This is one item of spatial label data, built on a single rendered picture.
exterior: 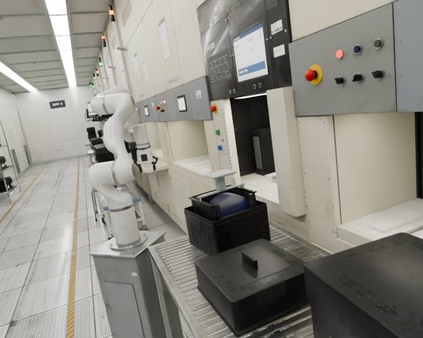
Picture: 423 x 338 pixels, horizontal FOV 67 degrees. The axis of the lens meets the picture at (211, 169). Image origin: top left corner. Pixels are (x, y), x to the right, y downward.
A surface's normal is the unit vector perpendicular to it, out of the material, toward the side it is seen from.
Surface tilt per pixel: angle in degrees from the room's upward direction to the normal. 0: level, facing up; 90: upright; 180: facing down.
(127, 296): 90
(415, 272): 0
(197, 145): 90
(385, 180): 90
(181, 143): 90
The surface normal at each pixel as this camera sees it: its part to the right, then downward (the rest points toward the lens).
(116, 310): -0.38, 0.24
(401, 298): -0.15, -0.97
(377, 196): 0.37, 0.13
